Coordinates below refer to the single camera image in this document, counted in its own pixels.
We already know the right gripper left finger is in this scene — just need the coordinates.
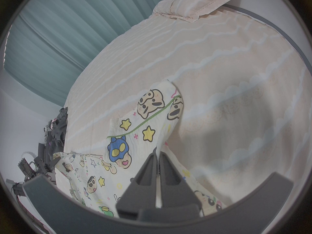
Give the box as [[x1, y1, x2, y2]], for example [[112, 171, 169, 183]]
[[116, 153, 159, 218]]

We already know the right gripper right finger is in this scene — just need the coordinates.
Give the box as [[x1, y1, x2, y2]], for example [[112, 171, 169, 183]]
[[160, 151, 203, 217]]

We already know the white printed pyjama top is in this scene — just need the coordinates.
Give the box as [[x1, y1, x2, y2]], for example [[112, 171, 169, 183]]
[[53, 79, 227, 219]]

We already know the bed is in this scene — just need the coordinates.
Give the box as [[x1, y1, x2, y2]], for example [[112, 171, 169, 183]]
[[52, 0, 312, 216]]

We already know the black shirt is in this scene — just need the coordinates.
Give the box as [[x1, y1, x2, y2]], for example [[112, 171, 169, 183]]
[[49, 107, 69, 160]]

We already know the blue-green curtain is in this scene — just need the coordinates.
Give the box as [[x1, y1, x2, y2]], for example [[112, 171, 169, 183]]
[[4, 0, 176, 107]]

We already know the pale pink striped pillow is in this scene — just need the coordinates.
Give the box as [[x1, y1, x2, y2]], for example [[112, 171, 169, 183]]
[[152, 0, 244, 22]]

